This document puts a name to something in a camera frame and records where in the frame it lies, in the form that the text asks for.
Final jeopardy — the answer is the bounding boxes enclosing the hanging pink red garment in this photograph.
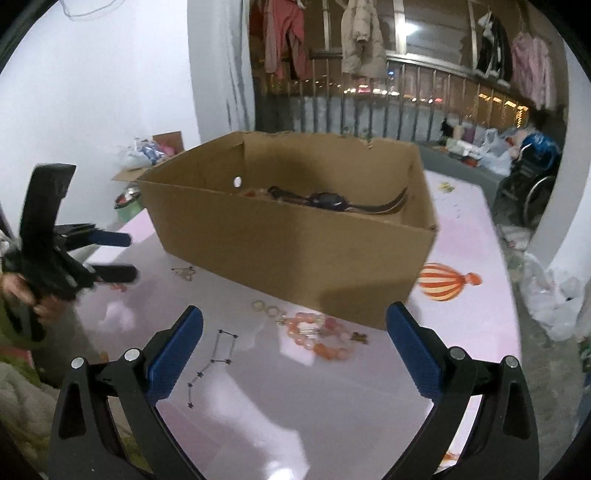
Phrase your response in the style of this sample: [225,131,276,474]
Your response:
[263,0,311,80]

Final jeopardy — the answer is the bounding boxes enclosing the hanging light pink garment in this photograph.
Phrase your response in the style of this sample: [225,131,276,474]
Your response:
[510,30,557,110]

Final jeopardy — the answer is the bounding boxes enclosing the grey low cabinet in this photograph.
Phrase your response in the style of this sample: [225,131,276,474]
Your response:
[416,141,511,197]

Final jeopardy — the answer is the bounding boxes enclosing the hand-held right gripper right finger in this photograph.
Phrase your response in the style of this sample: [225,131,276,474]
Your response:
[386,301,541,480]

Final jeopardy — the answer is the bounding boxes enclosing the green blender jug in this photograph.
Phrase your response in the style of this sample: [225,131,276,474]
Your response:
[115,186,143,210]

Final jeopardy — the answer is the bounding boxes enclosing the printed cardboard carton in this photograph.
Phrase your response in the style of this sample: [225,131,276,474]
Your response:
[111,130,185,183]

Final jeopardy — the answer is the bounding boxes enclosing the large cardboard box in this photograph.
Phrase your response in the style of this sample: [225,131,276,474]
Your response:
[137,130,439,330]

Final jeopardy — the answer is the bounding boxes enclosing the person's white fluffy garment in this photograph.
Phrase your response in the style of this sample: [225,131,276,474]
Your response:
[0,360,61,462]

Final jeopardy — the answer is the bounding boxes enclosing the metal balcony railing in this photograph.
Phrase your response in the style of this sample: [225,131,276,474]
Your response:
[254,51,532,144]

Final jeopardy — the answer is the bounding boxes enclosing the white plastic bag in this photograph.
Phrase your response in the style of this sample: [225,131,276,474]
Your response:
[121,137,153,168]
[480,129,513,176]

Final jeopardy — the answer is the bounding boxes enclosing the hanging beige coat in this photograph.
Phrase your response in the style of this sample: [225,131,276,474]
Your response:
[341,0,387,79]

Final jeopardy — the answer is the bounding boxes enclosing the crumpled clear plastic bag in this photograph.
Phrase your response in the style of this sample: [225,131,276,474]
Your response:
[519,251,589,342]

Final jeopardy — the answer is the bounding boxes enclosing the hanging black white garment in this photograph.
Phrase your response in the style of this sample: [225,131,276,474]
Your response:
[475,11,513,81]

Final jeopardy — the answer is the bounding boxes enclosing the wheelchair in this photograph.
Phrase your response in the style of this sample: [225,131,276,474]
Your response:
[496,131,564,227]

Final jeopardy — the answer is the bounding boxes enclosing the pink strap black watch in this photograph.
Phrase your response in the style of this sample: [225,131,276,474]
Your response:
[267,185,411,217]

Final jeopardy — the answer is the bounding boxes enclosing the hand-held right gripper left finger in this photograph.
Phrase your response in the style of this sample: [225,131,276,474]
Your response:
[47,305,204,480]

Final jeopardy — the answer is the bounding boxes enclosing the person's left hand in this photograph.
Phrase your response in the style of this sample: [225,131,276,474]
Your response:
[0,272,64,325]

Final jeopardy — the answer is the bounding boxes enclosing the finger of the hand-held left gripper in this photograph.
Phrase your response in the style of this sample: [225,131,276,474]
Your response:
[58,223,133,252]
[84,264,138,284]

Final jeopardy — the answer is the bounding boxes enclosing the pink balloon print tablecloth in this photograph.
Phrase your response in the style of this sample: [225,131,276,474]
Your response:
[69,171,522,480]

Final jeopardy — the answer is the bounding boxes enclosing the pale translucent rings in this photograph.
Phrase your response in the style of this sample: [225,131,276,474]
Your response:
[252,300,288,325]

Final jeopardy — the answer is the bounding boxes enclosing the white flat box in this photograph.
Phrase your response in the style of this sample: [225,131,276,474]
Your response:
[450,138,481,158]

